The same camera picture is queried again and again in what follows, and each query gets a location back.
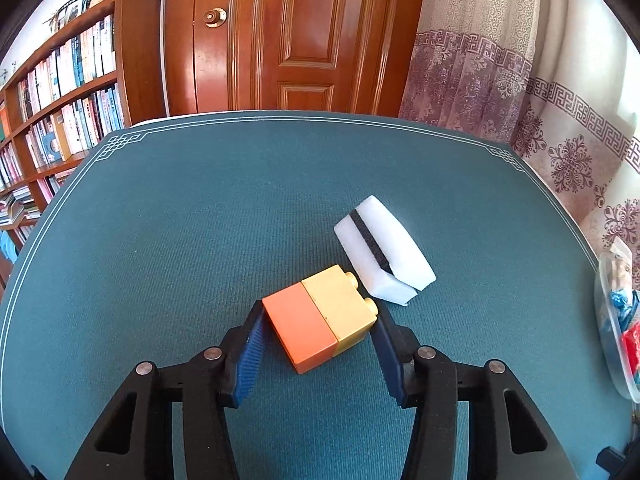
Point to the brass door knob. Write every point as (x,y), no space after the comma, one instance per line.
(215,17)

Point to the patterned curtain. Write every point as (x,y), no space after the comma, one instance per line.
(556,80)

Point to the red balloon glue packet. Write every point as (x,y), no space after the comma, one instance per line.
(631,343)

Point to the wooden bookshelf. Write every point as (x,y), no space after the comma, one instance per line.
(97,75)

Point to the dark blue snack packet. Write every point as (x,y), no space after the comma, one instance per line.
(618,310)

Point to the clear plastic bowl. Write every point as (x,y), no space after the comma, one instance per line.
(612,347)

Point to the cotton swab bag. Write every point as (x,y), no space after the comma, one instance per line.
(621,276)

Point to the white black sponge eraser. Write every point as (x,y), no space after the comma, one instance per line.
(387,260)

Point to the wooden door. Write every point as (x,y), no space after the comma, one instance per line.
(348,56)

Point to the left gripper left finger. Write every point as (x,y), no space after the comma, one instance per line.
(132,438)

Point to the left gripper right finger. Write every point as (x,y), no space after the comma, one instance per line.
(509,436)

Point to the orange yellow toy brick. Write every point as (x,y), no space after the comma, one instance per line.
(320,317)

